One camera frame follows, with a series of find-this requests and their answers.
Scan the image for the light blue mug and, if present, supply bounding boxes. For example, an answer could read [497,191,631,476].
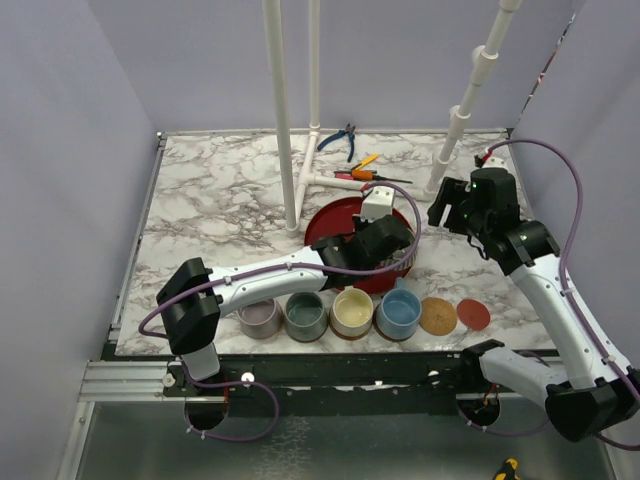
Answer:
[375,277,422,337]

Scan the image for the cream yellow mug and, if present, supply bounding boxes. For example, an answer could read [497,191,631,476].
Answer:
[330,288,374,335]

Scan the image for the brown wooden coaster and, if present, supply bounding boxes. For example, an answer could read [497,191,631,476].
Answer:
[374,324,415,342]
[329,324,371,341]

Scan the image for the woven rattan coaster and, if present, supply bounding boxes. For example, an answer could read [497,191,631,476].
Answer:
[419,297,458,336]

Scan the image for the dark green mug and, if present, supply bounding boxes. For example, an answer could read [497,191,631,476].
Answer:
[284,292,328,343]

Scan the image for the thin red round coaster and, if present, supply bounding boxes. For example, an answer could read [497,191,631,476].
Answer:
[456,298,491,331]

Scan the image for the lilac mug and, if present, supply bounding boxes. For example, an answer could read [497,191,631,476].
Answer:
[238,299,283,340]

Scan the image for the ribbed grey cup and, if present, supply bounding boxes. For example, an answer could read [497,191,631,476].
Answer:
[376,248,417,271]

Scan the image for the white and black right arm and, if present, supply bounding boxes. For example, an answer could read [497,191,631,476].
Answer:
[428,168,639,442]

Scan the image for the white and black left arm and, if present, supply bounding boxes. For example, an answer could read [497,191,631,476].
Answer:
[156,214,416,395]

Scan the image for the dark red round tray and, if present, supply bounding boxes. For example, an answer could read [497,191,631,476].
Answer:
[304,197,412,295]

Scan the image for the yellow utility knife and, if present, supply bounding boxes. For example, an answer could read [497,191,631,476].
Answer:
[351,154,379,173]

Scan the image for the aluminium table edge strip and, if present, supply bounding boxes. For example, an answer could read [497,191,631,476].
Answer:
[107,132,168,343]

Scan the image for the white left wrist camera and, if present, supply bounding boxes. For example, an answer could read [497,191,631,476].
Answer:
[360,186,395,222]

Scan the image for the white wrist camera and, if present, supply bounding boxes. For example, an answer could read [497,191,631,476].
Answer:
[360,186,395,222]
[474,152,508,170]

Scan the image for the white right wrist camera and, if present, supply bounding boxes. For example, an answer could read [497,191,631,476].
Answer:
[474,152,508,170]

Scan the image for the orange handled screwdriver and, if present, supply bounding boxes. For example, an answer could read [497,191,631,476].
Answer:
[350,170,412,184]

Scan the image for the blue handled pliers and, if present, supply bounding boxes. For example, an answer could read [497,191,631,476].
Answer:
[317,122,357,163]

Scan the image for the white PVC pipe frame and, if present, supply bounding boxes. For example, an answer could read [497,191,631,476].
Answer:
[262,1,521,236]

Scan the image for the black metal base rail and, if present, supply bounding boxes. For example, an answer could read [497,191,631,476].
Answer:
[99,349,521,417]

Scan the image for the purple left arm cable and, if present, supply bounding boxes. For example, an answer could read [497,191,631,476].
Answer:
[137,181,422,341]

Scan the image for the yellow black tool handle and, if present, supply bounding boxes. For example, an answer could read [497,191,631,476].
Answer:
[492,458,520,480]

